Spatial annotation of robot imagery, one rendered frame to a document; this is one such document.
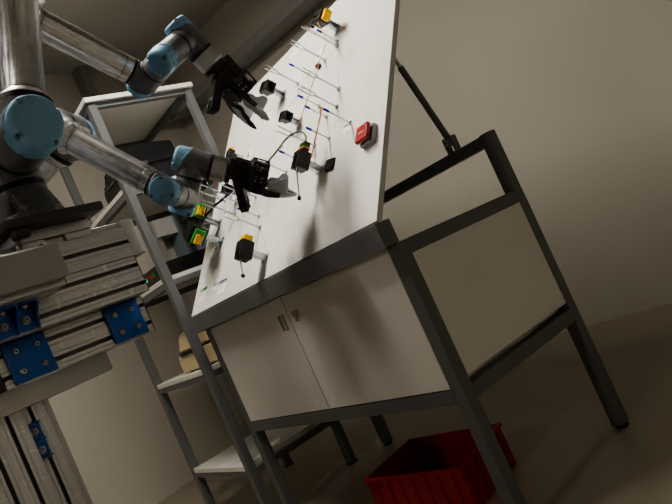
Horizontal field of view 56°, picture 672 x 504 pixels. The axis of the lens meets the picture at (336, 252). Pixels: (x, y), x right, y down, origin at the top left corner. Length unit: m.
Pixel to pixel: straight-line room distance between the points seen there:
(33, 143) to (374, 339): 0.98
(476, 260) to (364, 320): 0.35
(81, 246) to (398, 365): 0.86
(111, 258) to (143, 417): 2.61
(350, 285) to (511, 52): 1.99
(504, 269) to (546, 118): 1.64
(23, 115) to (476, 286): 1.16
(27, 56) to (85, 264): 0.46
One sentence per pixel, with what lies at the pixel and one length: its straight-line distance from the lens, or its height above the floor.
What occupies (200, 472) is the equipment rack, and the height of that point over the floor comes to 0.22.
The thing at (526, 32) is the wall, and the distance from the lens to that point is 3.42.
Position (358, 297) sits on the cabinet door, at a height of 0.71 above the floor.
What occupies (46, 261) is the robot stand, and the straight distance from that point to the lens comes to 1.33.
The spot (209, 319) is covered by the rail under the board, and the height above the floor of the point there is 0.83.
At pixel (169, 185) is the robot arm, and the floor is 1.17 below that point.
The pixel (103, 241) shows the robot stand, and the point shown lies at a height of 1.08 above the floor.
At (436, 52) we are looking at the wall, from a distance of 3.63.
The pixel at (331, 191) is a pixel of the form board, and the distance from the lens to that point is 1.82.
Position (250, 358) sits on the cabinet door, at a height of 0.64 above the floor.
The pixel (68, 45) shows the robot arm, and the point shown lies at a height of 1.60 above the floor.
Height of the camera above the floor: 0.79
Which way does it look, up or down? 2 degrees up
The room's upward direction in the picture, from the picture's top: 24 degrees counter-clockwise
